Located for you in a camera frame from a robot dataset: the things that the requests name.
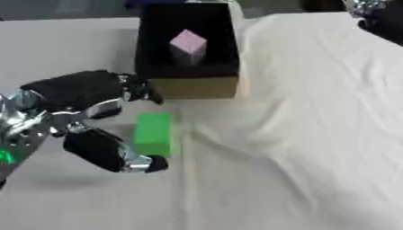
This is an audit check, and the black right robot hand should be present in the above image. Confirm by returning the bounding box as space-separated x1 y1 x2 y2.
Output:
357 0 403 47

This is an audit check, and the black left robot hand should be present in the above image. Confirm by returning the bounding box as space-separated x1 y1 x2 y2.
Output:
19 69 170 174

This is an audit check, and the cardboard box with black inside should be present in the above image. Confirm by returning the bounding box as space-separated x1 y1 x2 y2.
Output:
133 1 243 100

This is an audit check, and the green rectangular block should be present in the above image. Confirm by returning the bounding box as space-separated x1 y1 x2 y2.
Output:
132 111 175 158

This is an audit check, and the pink rectangular block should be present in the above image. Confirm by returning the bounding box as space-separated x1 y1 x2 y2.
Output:
166 28 210 66

